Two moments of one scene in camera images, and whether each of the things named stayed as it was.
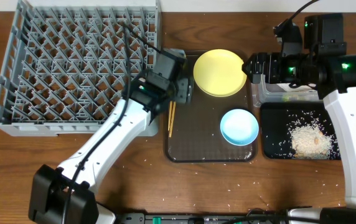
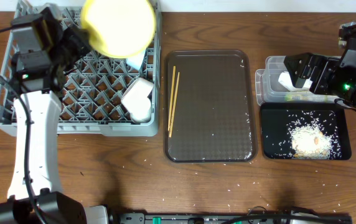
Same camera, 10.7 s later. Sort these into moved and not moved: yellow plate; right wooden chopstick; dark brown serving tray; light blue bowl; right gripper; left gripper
Moved: light blue bowl; left gripper; right gripper; yellow plate
Not moved: dark brown serving tray; right wooden chopstick
